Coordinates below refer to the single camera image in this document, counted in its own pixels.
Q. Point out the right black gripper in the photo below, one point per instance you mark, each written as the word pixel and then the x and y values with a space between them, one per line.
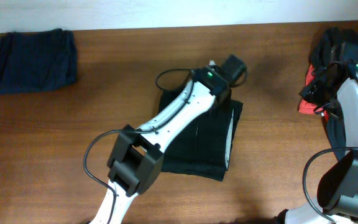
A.
pixel 314 94

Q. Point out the black shorts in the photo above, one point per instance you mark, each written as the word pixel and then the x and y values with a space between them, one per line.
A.
pixel 204 147

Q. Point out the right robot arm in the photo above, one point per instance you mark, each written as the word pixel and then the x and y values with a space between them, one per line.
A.
pixel 337 194

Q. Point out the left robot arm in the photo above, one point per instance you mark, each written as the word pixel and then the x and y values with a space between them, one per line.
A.
pixel 136 159

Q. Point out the red garment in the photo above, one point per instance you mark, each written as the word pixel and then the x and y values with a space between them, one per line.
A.
pixel 306 107

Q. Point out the black printed t-shirt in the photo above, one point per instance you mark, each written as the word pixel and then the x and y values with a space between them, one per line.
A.
pixel 342 112

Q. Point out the folded navy blue garment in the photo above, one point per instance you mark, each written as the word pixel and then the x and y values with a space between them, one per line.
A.
pixel 45 61

